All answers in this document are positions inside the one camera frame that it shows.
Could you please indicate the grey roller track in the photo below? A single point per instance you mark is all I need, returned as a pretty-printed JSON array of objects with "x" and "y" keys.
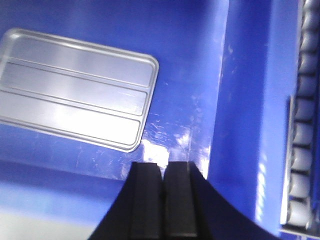
[{"x": 300, "y": 204}]

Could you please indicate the blue bin lower centre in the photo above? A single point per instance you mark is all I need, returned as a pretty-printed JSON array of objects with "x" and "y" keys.
[{"x": 226, "y": 71}]

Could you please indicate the small silver ribbed tray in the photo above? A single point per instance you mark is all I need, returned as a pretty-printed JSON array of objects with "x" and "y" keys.
[{"x": 75, "y": 89}]

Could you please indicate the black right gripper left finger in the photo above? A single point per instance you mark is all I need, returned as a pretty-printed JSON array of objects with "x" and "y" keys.
[{"x": 136, "y": 212}]

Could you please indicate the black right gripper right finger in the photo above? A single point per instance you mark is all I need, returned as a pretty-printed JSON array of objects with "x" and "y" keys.
[{"x": 194, "y": 209}]

